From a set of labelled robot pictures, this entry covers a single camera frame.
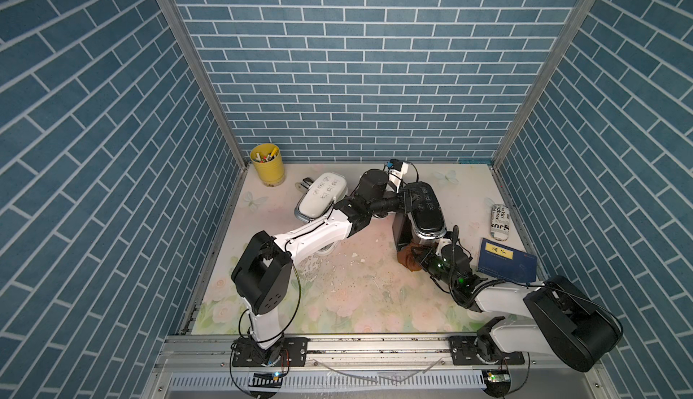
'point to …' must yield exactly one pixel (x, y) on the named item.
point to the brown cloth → (406, 256)
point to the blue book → (503, 262)
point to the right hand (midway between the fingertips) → (411, 250)
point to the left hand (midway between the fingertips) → (429, 201)
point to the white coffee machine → (318, 195)
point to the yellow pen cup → (267, 159)
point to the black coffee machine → (422, 219)
